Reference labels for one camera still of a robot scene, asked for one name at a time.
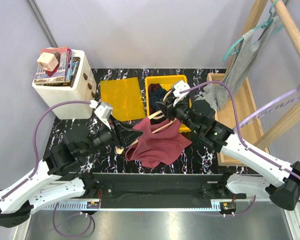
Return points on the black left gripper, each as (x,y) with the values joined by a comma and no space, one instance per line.
(123,136)

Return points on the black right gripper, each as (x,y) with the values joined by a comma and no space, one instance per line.
(168,110)

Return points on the navy blue tank top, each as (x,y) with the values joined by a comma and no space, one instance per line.
(155,94)

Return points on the maroon tank top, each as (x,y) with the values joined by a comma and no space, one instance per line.
(164,146)

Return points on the lavender plastic hanger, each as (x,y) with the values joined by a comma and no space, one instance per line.
(290,97)

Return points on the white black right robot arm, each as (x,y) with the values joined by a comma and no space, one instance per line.
(278,180)

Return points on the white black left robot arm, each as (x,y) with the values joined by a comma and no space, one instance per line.
(28,195)

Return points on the grey tank top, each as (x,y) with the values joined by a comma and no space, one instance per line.
(217,95)

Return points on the yellow plastic bin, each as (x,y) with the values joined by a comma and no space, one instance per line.
(166,82)

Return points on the yellow flat lid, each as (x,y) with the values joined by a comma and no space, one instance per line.
(124,95)

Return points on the cream drawer cabinet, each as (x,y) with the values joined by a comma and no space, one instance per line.
(83,89)

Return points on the wooden clothes rack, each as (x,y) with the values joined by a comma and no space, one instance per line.
(276,70)

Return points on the stack of books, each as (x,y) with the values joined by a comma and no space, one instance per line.
(64,74)

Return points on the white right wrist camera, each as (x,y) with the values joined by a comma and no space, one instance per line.
(180,91)

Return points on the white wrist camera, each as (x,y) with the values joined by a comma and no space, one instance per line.
(103,111)
(180,91)

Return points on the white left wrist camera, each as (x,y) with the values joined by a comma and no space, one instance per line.
(103,111)

